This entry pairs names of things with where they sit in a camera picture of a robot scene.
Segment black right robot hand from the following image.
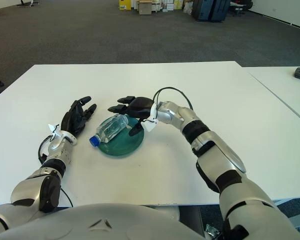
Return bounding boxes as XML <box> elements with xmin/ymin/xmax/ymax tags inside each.
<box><xmin>107</xmin><ymin>95</ymin><xmax>155</xmax><ymax>137</ymax></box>

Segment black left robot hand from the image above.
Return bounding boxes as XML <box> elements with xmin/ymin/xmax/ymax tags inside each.
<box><xmin>60</xmin><ymin>96</ymin><xmax>97</xmax><ymax>138</ymax></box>

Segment clear plastic water bottle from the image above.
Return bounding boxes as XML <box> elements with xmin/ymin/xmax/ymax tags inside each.
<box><xmin>89</xmin><ymin>114</ymin><xmax>129</xmax><ymax>147</ymax></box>

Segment green round plate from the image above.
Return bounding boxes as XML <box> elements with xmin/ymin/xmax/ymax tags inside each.
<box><xmin>96</xmin><ymin>116</ymin><xmax>145</xmax><ymax>159</ymax></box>

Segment brown cardboard box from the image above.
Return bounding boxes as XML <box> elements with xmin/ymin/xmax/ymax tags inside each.
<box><xmin>137</xmin><ymin>0</ymin><xmax>153</xmax><ymax>16</ymax></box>

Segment yellow box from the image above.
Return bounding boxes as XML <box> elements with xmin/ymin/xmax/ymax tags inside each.
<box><xmin>118</xmin><ymin>0</ymin><xmax>132</xmax><ymax>11</ymax></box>

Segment stack of white boxes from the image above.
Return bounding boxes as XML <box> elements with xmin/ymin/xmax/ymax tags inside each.
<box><xmin>151</xmin><ymin>0</ymin><xmax>185</xmax><ymax>12</ymax></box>

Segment grey robot torso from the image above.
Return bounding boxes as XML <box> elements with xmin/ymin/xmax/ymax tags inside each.
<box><xmin>0</xmin><ymin>202</ymin><xmax>208</xmax><ymax>240</ymax></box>

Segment dark blue hard case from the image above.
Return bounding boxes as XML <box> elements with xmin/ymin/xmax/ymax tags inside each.
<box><xmin>191</xmin><ymin>0</ymin><xmax>212</xmax><ymax>21</ymax></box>
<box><xmin>209</xmin><ymin>0</ymin><xmax>231</xmax><ymax>23</ymax></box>

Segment black stand legs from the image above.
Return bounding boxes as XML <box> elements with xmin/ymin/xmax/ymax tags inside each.
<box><xmin>17</xmin><ymin>0</ymin><xmax>40</xmax><ymax>7</ymax></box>

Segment black background swivel chair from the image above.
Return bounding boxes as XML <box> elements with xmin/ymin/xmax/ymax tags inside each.
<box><xmin>229</xmin><ymin>0</ymin><xmax>254</xmax><ymax>17</ymax></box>

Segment crumpled clear plastic wrapper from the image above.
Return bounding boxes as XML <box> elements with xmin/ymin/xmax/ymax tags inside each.
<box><xmin>205</xmin><ymin>223</ymin><xmax>221</xmax><ymax>237</ymax></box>

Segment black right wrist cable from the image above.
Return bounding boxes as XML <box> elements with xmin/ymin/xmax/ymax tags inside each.
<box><xmin>153</xmin><ymin>86</ymin><xmax>194</xmax><ymax>110</ymax></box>

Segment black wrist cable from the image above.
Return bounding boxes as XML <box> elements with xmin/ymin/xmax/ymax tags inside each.
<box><xmin>153</xmin><ymin>86</ymin><xmax>194</xmax><ymax>110</ymax></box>
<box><xmin>37</xmin><ymin>136</ymin><xmax>52</xmax><ymax>165</ymax></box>

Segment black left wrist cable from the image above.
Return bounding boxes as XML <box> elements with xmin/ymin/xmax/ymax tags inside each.
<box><xmin>37</xmin><ymin>136</ymin><xmax>52</xmax><ymax>165</ymax></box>

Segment black left elbow cable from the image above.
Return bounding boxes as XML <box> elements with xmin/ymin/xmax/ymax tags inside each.
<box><xmin>59</xmin><ymin>187</ymin><xmax>75</xmax><ymax>208</ymax></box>

